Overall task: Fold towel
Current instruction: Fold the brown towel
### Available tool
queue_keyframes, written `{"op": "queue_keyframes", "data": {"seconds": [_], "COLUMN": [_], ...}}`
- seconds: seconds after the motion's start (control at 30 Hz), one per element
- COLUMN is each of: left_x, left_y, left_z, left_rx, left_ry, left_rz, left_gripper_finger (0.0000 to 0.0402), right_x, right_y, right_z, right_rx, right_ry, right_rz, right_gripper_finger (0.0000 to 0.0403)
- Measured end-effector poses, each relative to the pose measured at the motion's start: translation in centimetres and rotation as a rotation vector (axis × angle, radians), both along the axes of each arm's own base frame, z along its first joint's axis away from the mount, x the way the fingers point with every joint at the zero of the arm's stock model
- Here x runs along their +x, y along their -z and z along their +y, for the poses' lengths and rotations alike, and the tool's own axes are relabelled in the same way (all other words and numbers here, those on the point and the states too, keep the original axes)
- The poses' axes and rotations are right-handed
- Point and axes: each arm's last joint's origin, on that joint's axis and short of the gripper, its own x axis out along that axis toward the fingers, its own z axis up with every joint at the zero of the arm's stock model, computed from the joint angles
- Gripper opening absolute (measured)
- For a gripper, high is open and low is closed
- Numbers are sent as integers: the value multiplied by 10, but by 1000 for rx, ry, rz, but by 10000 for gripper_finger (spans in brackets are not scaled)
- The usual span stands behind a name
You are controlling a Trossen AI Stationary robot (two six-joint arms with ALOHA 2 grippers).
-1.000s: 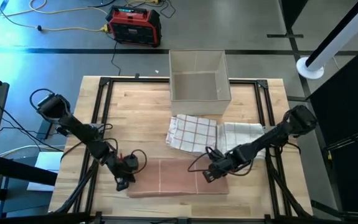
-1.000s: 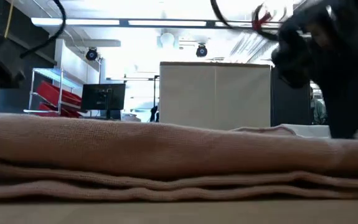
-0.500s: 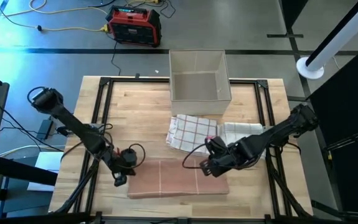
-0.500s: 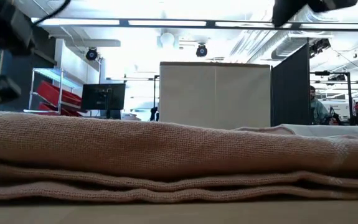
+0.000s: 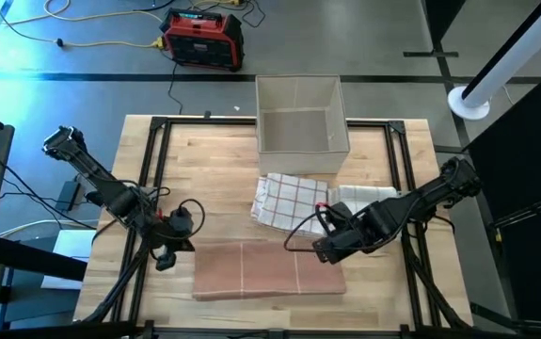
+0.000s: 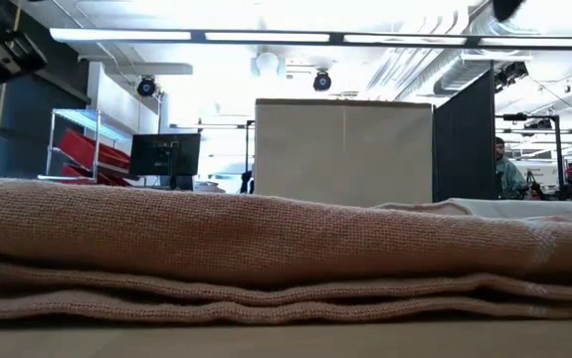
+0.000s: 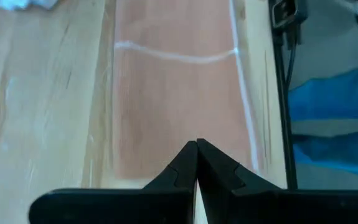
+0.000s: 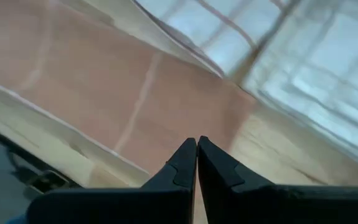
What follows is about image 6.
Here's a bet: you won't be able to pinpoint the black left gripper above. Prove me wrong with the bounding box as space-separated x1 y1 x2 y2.
0 29 48 85

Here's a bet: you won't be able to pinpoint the white towel beige checks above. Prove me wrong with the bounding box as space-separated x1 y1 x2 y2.
447 197 572 223

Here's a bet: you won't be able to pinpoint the pink towel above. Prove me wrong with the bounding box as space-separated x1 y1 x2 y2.
0 174 572 327

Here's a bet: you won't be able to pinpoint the black stage light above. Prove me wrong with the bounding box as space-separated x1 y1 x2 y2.
494 61 530 90

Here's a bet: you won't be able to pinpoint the silver metal shelf rack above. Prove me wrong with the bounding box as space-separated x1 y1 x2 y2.
36 107 135 188

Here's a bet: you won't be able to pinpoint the red storage bin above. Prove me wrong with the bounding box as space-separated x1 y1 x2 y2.
60 163 132 188
58 128 131 170

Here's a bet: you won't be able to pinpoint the black ceiling spotlight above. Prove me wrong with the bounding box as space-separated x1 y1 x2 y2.
135 74 158 98
312 70 333 93

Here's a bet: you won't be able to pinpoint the black partition panel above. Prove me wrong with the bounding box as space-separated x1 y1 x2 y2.
433 69 498 204

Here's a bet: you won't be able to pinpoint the person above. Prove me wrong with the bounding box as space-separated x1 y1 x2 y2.
493 136 529 200

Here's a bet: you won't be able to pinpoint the black computer monitor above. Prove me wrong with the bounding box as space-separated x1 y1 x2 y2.
129 132 201 191

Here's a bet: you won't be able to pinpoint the white round ceiling lamp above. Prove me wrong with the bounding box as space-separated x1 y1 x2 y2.
253 52 286 80

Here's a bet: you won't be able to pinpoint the black thin stand pole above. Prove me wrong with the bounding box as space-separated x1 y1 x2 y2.
239 118 257 195

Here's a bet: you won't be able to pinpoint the silver ventilation duct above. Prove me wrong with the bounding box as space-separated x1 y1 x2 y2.
432 0 498 98

